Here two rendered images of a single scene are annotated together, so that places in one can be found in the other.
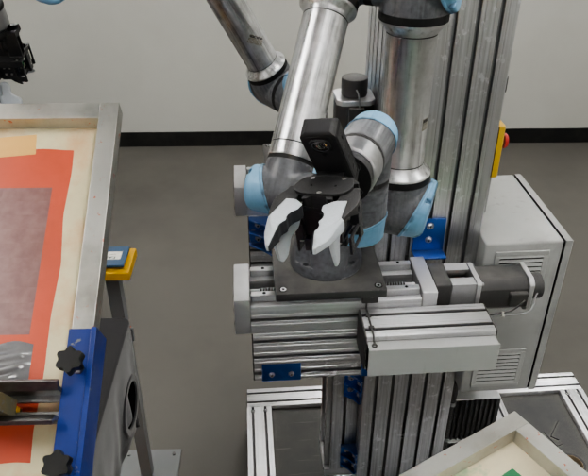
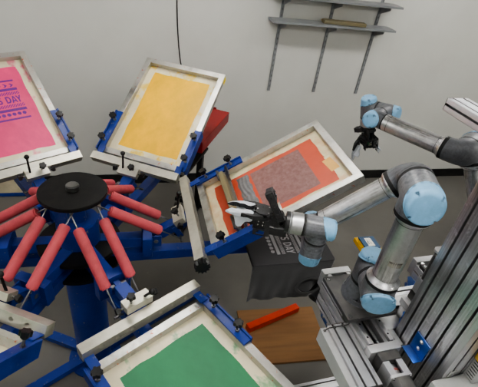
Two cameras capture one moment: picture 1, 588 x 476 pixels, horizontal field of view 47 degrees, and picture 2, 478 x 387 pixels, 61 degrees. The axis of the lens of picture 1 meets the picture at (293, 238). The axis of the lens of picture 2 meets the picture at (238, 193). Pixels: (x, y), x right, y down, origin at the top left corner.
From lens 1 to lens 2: 116 cm
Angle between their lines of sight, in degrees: 60
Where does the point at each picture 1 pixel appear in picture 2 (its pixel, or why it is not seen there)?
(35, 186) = (318, 179)
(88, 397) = (245, 233)
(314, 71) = (351, 198)
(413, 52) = (394, 226)
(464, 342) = (345, 373)
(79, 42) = not seen: outside the picture
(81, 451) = (229, 241)
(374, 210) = (304, 249)
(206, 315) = not seen: hidden behind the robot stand
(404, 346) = (330, 343)
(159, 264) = not seen: hidden behind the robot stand
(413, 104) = (387, 249)
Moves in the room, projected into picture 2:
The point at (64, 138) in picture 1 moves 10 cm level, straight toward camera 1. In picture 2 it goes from (343, 173) to (328, 177)
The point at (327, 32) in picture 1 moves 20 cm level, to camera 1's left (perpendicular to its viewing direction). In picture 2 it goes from (370, 190) to (345, 159)
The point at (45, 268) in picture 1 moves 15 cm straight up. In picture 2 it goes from (289, 200) to (295, 175)
